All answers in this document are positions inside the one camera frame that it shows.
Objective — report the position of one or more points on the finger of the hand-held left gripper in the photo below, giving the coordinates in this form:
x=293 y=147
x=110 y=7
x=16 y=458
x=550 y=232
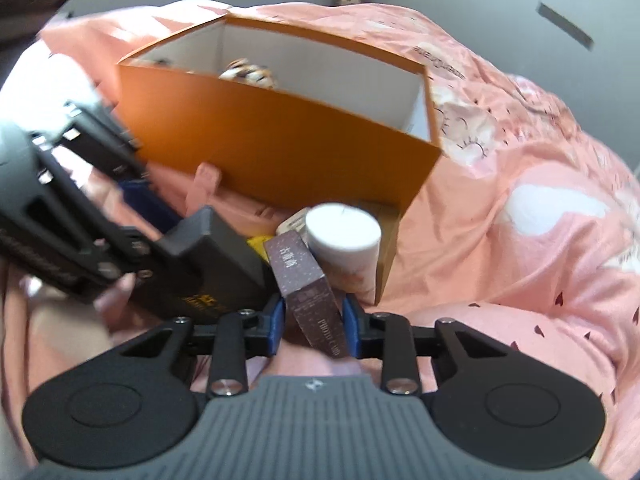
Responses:
x=145 y=200
x=115 y=252

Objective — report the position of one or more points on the tan cardboard box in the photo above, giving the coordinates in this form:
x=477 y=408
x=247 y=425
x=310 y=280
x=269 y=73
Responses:
x=389 y=260

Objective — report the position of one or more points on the black box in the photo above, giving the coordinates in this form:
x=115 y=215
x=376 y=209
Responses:
x=215 y=270

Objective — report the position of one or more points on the pink printed blanket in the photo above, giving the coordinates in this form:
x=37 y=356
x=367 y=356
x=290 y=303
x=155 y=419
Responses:
x=525 y=270

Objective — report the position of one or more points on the white label packet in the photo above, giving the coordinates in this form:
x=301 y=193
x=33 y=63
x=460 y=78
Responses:
x=291 y=222

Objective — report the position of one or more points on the grey wall power strip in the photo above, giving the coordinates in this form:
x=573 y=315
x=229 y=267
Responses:
x=565 y=25

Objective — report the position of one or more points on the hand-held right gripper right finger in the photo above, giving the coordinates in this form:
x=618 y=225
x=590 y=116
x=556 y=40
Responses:
x=352 y=327

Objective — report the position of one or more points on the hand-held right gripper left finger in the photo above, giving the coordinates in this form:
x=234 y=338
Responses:
x=275 y=327

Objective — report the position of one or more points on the orange cardboard box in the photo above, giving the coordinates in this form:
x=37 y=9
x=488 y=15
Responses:
x=280 y=145

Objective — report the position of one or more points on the white round container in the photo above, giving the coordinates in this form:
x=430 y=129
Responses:
x=345 y=245

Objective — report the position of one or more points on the striped plush toy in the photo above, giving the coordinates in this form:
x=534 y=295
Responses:
x=247 y=72

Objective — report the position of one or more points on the brown printed box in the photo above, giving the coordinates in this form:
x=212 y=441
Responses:
x=310 y=300

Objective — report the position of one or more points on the person's left hand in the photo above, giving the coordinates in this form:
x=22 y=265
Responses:
x=116 y=297

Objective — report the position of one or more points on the small yellow item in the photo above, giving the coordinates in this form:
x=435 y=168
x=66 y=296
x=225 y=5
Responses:
x=257 y=248

